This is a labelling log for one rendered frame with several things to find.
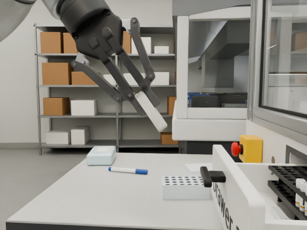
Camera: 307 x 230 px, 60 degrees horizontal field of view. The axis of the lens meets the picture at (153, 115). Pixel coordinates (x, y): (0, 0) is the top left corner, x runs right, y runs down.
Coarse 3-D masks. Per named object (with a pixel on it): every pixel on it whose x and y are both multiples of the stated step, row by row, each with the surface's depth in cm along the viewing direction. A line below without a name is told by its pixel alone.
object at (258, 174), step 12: (240, 168) 54; (252, 168) 54; (264, 168) 54; (252, 180) 54; (264, 180) 54; (264, 192) 54; (276, 204) 48; (288, 216) 44; (276, 228) 30; (288, 228) 30; (300, 228) 30
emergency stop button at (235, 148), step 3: (234, 144) 74; (237, 144) 74; (231, 147) 76; (234, 147) 74; (237, 147) 73; (240, 147) 74; (231, 150) 76; (234, 150) 73; (237, 150) 73; (240, 150) 74; (234, 153) 74; (237, 153) 73
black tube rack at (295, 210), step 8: (288, 168) 49; (296, 168) 49; (304, 168) 49; (296, 176) 45; (304, 176) 45; (272, 184) 49; (280, 184) 49; (280, 192) 45; (288, 192) 45; (280, 200) 49; (288, 200) 42; (296, 208) 39; (296, 216) 42; (304, 216) 37
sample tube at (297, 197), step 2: (298, 178) 40; (300, 178) 40; (296, 180) 40; (298, 180) 39; (300, 180) 39; (302, 180) 39; (304, 180) 39; (296, 182) 40; (298, 182) 39; (300, 182) 39; (296, 184) 40; (298, 184) 39; (296, 186) 40; (298, 186) 39; (296, 194) 40; (296, 196) 40; (298, 196) 39; (296, 198) 40; (298, 198) 39; (296, 200) 40; (298, 200) 39; (296, 202) 40; (298, 202) 39; (296, 204) 40; (298, 204) 39; (296, 206) 40; (298, 206) 40
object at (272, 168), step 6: (270, 168) 50; (276, 168) 49; (276, 174) 47; (282, 174) 46; (288, 174) 45; (282, 180) 44; (288, 180) 43; (294, 180) 43; (294, 186) 40; (300, 192) 38; (306, 198) 36
